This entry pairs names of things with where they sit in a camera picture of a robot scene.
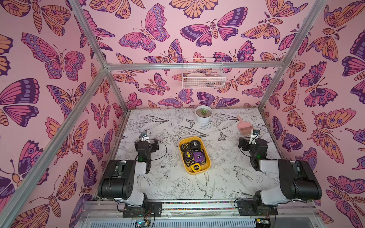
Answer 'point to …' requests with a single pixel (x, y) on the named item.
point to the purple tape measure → (198, 156)
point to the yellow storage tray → (204, 166)
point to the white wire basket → (201, 73)
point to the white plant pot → (203, 113)
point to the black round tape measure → (185, 147)
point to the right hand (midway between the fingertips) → (245, 137)
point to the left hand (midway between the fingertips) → (149, 138)
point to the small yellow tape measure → (196, 167)
